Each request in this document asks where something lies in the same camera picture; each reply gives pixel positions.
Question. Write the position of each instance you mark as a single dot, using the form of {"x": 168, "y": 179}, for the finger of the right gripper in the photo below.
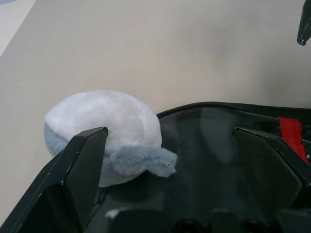
{"x": 305, "y": 29}

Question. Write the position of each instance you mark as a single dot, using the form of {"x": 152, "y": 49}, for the white and blue plush toy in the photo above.
{"x": 102, "y": 111}

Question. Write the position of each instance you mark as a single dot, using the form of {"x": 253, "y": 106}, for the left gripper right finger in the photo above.
{"x": 274, "y": 165}

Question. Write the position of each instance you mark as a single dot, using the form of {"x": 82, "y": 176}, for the black and red paddle case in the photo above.
{"x": 194, "y": 136}

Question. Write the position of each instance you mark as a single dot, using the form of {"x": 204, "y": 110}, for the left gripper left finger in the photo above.
{"x": 68, "y": 174}

